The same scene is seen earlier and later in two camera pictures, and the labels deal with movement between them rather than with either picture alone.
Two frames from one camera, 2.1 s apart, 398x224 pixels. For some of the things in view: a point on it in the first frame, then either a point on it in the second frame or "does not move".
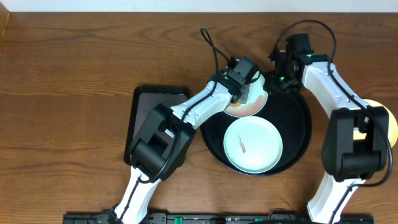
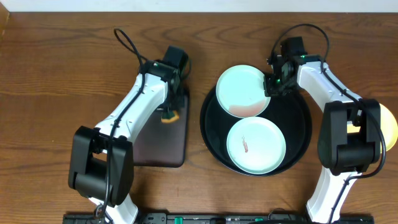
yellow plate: [392, 126] does not move
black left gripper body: [244, 94] → [174, 101]
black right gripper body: [280, 82] does not move
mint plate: [256, 101] does not move
